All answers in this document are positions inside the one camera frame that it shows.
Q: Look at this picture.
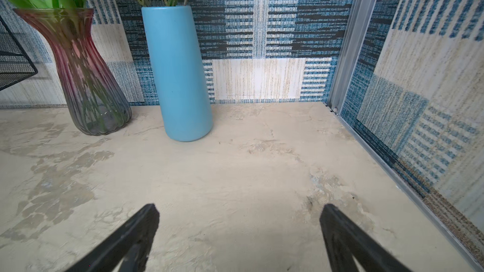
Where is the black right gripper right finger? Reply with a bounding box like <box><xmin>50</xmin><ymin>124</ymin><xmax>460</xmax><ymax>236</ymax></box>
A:
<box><xmin>320</xmin><ymin>203</ymin><xmax>409</xmax><ymax>271</ymax></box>

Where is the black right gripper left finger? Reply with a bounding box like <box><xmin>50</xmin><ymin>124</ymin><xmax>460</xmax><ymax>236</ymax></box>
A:
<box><xmin>68</xmin><ymin>203</ymin><xmax>160</xmax><ymax>271</ymax></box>

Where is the pink ribbed glass vase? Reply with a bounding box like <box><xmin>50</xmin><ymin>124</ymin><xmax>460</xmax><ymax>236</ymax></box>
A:
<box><xmin>14</xmin><ymin>8</ymin><xmax>132</xmax><ymax>136</ymax></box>

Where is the blue cylindrical vase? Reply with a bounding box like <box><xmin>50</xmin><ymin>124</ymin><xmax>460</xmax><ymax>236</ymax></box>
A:
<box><xmin>142</xmin><ymin>6</ymin><xmax>213</xmax><ymax>142</ymax></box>

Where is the black wire mesh shelf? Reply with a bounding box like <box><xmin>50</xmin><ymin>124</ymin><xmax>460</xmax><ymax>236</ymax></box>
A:
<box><xmin>1</xmin><ymin>18</ymin><xmax>38</xmax><ymax>91</ymax></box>

